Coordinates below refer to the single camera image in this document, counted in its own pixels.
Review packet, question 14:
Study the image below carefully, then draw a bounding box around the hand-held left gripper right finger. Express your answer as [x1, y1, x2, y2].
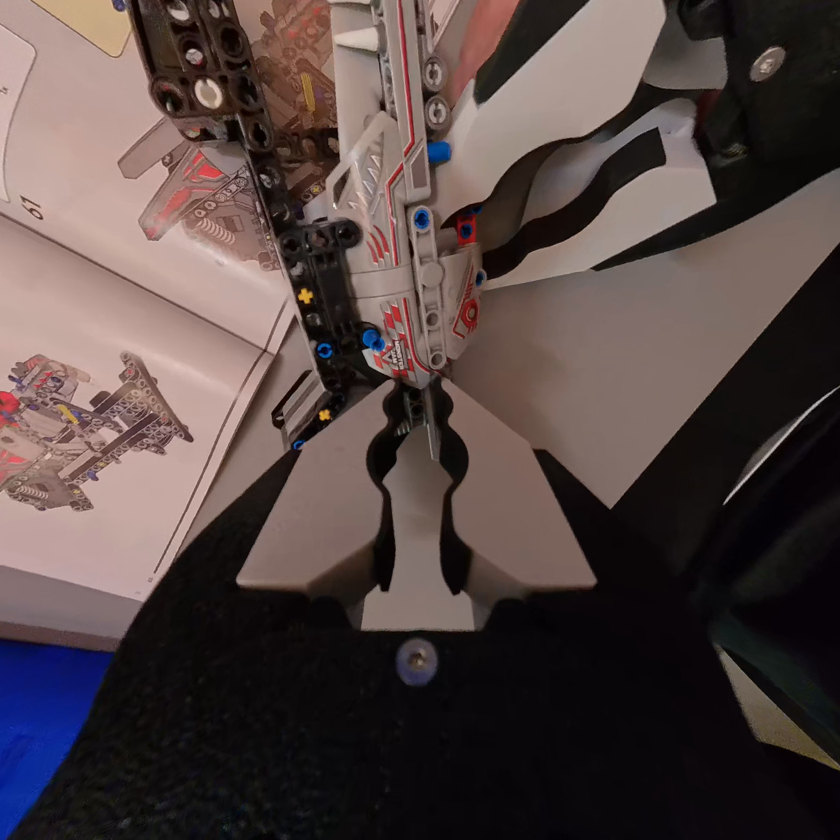
[436, 381, 598, 597]

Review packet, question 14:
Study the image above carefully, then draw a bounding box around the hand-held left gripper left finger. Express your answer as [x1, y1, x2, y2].
[236, 381, 399, 597]

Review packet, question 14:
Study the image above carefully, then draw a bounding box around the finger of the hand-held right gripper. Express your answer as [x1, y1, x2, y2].
[449, 0, 729, 221]
[484, 128, 718, 286]

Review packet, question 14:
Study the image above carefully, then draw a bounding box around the grey brick toy truck model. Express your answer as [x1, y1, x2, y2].
[128, 0, 487, 460]

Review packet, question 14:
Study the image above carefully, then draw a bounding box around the black office chair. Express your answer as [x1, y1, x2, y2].
[696, 387, 840, 775]

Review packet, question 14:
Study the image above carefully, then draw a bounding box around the building instruction booklet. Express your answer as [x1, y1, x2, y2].
[0, 0, 473, 601]

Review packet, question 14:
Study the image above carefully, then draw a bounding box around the blue plastic item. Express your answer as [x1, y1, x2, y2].
[0, 640, 116, 840]

